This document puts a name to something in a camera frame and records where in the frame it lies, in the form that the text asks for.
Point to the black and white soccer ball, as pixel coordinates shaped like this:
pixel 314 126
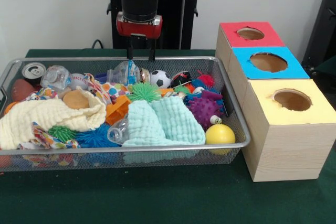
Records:
pixel 160 78

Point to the mint green cloth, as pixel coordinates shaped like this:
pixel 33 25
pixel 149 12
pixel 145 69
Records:
pixel 162 124

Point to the wooden box with three holes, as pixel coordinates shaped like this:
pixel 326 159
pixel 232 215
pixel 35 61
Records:
pixel 286 142

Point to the cream yellow cloth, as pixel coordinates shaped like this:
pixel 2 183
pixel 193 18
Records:
pixel 39 113

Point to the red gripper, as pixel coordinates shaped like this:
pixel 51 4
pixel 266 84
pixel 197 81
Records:
pixel 139 29

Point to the yellow smooth ball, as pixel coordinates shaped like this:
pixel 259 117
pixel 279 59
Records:
pixel 220 134

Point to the purple spiky ball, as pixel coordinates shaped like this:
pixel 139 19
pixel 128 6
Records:
pixel 204 108

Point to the shallow metal mesh bin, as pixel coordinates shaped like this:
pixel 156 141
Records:
pixel 183 62

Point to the orange plastic block toy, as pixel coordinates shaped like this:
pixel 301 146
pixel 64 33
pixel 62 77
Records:
pixel 116 110

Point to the silver topped drink can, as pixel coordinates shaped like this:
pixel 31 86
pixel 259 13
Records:
pixel 33 70

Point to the black chair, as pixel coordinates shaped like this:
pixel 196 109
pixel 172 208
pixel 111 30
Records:
pixel 324 24

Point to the tan foam ball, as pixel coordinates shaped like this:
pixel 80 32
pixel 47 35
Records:
pixel 76 100

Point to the dark green table cloth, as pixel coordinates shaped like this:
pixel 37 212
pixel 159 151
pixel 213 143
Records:
pixel 157 197

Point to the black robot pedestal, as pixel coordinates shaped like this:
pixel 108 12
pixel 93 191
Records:
pixel 178 11

